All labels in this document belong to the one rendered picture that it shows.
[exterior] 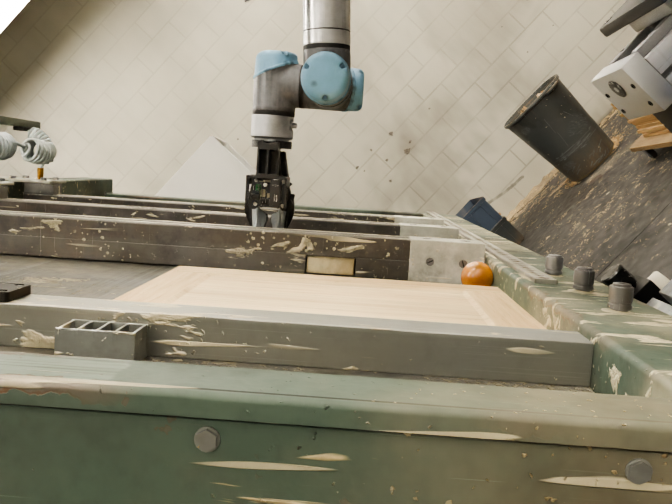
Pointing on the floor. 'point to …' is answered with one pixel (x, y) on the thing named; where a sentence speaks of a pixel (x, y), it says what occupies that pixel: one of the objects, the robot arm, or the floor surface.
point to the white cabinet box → (211, 174)
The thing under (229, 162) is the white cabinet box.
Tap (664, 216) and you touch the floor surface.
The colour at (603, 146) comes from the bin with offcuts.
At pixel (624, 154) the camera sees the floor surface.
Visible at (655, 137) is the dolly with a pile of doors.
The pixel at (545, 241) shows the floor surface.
